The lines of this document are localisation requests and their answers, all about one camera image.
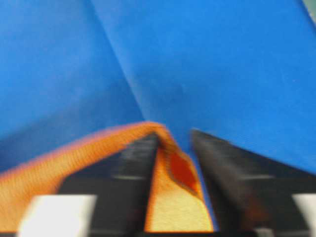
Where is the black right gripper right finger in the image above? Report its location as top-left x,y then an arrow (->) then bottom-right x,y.
191,129 -> 316,237

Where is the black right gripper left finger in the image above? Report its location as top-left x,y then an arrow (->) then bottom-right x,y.
17,133 -> 158,237

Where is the orange towel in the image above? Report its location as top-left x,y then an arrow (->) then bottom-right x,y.
0,122 -> 214,233

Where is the blue table cloth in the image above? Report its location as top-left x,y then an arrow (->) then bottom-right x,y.
0,0 -> 316,173

